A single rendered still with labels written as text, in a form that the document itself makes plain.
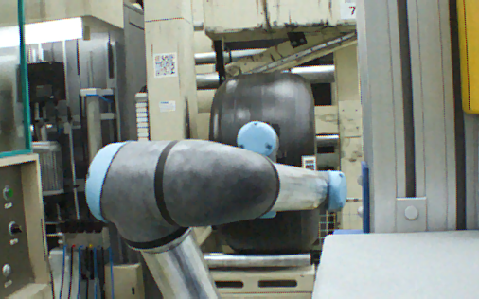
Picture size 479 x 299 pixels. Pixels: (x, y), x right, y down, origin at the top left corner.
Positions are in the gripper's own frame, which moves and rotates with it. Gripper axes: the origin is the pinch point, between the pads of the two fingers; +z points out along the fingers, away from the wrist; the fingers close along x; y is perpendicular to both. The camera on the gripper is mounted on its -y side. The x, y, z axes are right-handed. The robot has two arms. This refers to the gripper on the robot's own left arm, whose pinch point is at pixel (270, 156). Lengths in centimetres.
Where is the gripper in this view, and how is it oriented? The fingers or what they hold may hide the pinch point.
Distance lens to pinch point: 137.2
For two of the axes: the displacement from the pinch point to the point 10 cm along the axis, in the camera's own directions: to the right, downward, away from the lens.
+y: -0.4, -10.0, 0.5
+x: -9.9, 0.5, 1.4
